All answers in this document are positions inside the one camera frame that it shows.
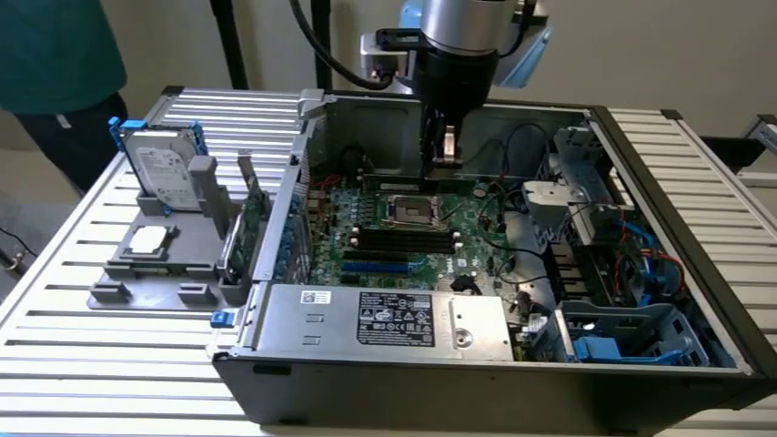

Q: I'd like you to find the silver hard disk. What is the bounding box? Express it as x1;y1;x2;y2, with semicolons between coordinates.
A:
123;128;206;213

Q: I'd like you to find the metal rail frame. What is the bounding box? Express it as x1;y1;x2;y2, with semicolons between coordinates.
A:
736;114;777;188

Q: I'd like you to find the CPU socket with metal frame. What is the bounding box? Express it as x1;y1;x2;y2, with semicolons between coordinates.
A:
378;192;456;229

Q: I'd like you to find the silver drive bracket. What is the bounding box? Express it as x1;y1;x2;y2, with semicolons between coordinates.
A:
520;179;638;247

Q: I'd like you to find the grey parts rack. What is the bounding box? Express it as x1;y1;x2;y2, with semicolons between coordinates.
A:
87;157;274;313

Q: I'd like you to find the open black PC case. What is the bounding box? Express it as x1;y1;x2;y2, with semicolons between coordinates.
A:
206;88;777;428

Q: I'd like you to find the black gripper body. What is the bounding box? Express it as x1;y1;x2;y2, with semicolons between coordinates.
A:
418;45;502;134

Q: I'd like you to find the black RAM slot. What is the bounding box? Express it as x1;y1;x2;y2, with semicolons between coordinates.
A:
350;240;458;255
359;225;460;238
356;229;460;244
354;235;459;249

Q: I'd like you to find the green graphics card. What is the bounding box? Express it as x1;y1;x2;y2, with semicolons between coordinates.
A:
220;154;272;279

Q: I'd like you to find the silver disk bay, blue clip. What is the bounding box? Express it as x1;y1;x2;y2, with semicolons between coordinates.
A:
552;299;714;366

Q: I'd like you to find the green RAM stick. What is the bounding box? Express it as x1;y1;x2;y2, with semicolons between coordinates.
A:
362;171;482;196

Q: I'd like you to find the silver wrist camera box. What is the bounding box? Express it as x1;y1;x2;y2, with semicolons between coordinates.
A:
359;27;423;82

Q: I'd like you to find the blue expansion slot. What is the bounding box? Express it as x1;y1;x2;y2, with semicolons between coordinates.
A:
339;259;411;275

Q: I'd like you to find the grey power supply unit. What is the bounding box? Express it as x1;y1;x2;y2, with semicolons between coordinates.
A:
252;283;519;363

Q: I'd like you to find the looped black wire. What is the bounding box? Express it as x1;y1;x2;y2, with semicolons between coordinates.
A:
502;121;552;179

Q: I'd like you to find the silver CPU chip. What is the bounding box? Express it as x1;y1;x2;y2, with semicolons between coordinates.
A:
127;225;171;253

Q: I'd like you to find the blue data wire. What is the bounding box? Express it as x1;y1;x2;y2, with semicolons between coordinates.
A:
618;217;676;286

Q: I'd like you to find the person in teal shirt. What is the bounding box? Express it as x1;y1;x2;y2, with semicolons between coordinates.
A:
0;0;131;196

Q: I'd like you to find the long red wire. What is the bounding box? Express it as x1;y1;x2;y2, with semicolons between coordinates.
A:
611;251;690;295

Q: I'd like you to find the long black expansion slot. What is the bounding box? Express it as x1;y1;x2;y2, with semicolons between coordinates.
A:
342;249;411;264

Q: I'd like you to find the green Dell motherboard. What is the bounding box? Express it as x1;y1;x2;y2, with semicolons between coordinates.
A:
302;176;531;298

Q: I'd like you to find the black stand post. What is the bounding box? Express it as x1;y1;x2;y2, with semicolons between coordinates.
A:
208;0;252;90
311;0;336;91

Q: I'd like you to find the tall silver disk bay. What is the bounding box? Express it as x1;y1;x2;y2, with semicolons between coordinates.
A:
548;126;611;204

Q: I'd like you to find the blue disk carrier bracket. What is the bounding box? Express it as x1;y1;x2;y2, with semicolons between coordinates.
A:
108;116;212;215

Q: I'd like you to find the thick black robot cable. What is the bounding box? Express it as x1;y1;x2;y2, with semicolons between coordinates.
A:
290;0;398;91

